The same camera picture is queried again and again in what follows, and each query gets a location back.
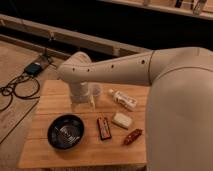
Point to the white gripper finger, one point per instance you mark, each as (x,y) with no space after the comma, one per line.
(92,105)
(74,106)

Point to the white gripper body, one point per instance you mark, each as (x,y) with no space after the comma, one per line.
(79,93)

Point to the white ceramic cup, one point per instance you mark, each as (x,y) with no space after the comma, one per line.
(96,92)

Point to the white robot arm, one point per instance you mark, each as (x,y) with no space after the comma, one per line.
(179,109)

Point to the dark ceramic bowl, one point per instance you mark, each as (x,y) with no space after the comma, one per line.
(65,132)

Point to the white soap bar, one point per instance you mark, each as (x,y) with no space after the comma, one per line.
(122,120)

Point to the red black snack bar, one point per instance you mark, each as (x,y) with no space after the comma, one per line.
(104,129)

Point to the wooden table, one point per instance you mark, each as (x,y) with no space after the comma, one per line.
(91,150)

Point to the white plastic bottle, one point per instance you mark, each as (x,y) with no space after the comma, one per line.
(123,99)

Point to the black power adapter box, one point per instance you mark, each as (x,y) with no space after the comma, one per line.
(33,69)

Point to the red snack packet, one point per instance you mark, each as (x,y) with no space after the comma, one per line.
(130,138)

